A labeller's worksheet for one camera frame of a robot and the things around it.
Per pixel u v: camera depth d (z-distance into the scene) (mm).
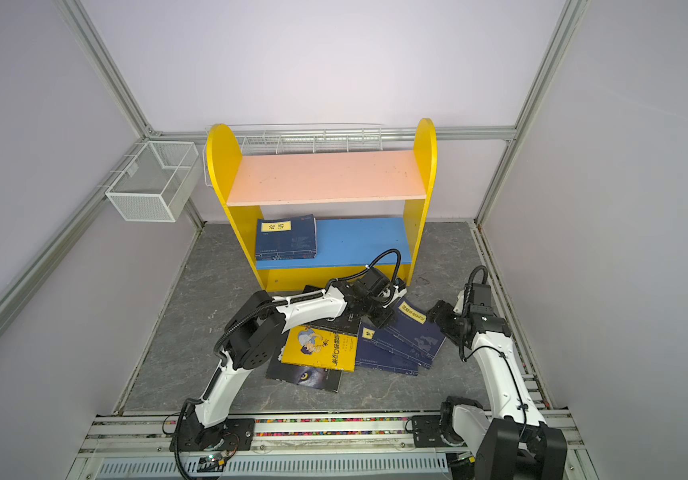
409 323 913
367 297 764
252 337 541
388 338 870
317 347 852
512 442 394
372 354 853
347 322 907
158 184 972
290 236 913
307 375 824
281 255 890
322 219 967
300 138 938
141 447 733
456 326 588
